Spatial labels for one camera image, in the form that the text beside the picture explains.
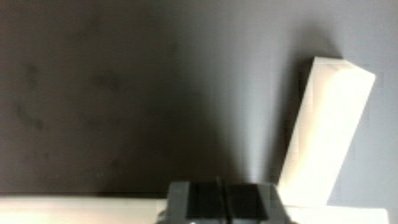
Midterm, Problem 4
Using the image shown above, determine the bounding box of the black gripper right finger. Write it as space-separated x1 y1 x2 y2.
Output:
226 184 292 224

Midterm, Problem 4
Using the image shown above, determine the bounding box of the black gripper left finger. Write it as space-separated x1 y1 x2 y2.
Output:
162 182 224 224

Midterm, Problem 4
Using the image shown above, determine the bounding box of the white cabinet body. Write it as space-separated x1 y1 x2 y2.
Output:
0 196 393 224

